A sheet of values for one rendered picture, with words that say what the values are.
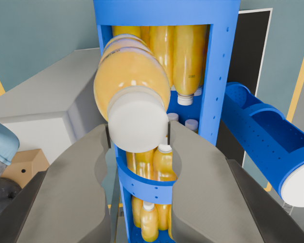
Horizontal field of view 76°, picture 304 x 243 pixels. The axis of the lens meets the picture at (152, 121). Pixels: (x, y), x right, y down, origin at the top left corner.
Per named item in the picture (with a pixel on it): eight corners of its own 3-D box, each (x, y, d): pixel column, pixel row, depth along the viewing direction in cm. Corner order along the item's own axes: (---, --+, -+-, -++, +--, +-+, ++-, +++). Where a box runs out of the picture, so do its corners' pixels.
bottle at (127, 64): (158, 67, 30) (201, 134, 15) (118, 88, 31) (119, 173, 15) (136, 21, 27) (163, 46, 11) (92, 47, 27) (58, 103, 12)
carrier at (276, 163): (248, 108, 161) (245, 76, 147) (345, 196, 85) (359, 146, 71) (214, 118, 164) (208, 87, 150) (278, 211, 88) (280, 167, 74)
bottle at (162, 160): (176, 185, 63) (178, 137, 54) (176, 204, 56) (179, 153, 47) (154, 184, 63) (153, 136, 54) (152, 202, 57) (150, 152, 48)
